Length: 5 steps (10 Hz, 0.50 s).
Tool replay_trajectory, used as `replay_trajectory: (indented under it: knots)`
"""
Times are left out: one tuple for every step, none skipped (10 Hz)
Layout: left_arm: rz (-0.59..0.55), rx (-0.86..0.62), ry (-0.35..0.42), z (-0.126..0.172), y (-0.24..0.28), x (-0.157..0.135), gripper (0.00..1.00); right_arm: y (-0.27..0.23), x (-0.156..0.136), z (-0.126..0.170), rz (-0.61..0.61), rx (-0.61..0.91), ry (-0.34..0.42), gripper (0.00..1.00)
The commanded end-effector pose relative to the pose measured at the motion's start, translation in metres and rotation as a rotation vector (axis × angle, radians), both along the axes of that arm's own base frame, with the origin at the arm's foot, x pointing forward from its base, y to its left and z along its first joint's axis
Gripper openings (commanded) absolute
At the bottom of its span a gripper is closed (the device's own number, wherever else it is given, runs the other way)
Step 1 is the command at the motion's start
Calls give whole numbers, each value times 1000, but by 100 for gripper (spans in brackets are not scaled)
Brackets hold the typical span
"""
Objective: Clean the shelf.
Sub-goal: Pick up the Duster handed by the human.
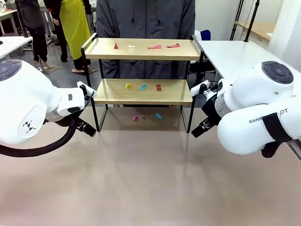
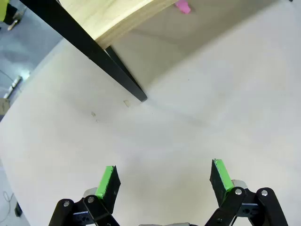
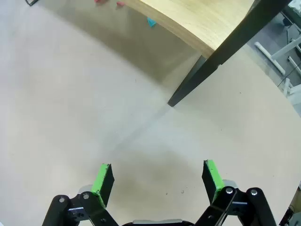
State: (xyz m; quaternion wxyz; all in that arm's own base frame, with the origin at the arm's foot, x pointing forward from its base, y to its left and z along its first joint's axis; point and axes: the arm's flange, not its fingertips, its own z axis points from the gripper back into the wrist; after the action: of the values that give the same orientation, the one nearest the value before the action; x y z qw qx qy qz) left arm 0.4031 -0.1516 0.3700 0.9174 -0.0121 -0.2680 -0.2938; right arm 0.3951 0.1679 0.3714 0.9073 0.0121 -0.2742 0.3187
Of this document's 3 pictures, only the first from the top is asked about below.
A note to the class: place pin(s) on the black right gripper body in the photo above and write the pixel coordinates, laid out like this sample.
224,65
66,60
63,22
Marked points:
210,110

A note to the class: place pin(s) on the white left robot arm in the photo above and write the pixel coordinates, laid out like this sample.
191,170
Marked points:
23,94

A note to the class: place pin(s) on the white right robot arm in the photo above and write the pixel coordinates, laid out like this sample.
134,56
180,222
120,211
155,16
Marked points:
247,131

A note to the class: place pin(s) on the teal paper scrap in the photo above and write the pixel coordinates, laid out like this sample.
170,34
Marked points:
158,115

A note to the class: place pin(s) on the red block piece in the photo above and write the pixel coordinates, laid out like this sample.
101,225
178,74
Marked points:
159,87

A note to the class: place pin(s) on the yellow paper scrap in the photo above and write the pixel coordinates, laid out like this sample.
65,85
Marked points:
128,86

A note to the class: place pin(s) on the large white table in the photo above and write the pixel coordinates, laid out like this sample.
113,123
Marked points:
235,54

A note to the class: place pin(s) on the blue paper scrap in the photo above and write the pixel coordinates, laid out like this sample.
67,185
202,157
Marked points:
143,87

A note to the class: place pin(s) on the wide red paper scrap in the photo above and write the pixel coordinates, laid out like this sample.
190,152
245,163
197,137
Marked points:
173,45

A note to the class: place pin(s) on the blue chair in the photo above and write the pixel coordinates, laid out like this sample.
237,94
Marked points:
206,34

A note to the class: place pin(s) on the long pink-red paper scrap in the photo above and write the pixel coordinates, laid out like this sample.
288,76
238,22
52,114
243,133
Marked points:
155,47

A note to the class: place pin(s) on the small red paper scrap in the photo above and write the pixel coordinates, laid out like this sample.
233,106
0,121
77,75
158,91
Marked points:
116,46

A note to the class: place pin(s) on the thin black tripod stand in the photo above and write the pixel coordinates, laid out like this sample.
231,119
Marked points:
237,21

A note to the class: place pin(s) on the white paper scrap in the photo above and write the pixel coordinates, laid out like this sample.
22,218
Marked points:
131,46

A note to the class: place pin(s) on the wooden bench top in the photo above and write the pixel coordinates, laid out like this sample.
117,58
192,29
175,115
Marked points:
261,29

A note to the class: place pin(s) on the thick black pole stand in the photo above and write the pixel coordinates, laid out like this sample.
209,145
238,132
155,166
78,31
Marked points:
251,23

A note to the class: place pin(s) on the person in dark clothes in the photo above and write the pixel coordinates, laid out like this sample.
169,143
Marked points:
37,42

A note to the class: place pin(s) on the person in yellow apron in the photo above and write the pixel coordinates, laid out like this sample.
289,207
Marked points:
75,28

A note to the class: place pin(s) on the person in grey jacket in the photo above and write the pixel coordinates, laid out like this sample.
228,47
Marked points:
145,21

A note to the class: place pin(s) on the small white table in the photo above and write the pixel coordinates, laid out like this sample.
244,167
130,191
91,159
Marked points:
14,44

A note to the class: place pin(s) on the background workbench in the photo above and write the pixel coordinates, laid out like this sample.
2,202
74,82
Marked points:
7,14

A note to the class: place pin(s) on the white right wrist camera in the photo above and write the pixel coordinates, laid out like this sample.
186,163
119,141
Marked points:
198,89

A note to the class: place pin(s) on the two-tier wooden shelf black frame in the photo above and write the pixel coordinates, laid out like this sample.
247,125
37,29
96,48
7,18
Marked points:
113,94

